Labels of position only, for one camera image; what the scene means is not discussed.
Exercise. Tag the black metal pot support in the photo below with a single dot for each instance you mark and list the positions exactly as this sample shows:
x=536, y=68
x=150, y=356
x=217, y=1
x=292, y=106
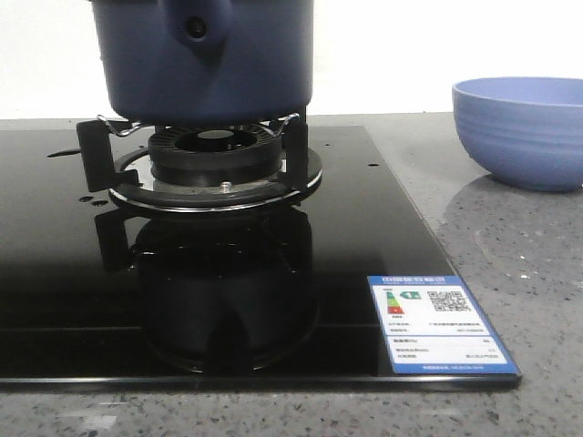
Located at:
x=129, y=180

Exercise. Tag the dark blue cooking pot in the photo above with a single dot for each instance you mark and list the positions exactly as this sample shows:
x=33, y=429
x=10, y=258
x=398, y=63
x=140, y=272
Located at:
x=190, y=63

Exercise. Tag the black glass gas stove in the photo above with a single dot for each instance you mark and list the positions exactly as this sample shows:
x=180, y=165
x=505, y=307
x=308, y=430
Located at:
x=96, y=297

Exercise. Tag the blue white energy label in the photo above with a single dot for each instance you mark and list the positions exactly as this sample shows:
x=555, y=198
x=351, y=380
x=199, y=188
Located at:
x=432, y=325

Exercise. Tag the light blue ribbed bowl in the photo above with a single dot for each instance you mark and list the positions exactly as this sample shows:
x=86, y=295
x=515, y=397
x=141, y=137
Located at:
x=525, y=130

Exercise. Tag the black round burner head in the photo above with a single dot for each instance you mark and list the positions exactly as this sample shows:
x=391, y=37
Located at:
x=206, y=158

